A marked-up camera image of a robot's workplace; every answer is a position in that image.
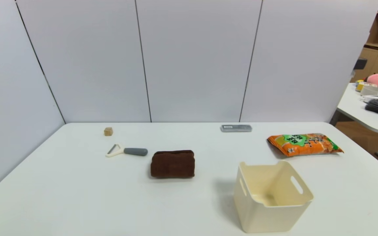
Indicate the brown towel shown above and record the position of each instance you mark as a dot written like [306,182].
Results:
[172,165]

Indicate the flat grey case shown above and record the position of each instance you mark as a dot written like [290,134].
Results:
[236,128]

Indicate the small wooden cube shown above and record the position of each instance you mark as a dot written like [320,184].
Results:
[108,131]

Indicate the orange snack bag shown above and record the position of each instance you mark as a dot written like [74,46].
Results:
[304,145]

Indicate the white side table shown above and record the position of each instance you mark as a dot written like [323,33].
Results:
[356,111]

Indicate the small black device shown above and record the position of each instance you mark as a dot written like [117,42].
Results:
[360,63]

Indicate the white plastic gadget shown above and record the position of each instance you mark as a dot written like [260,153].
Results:
[371,90]

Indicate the wooden shelf unit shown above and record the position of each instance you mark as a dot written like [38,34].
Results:
[377,59]

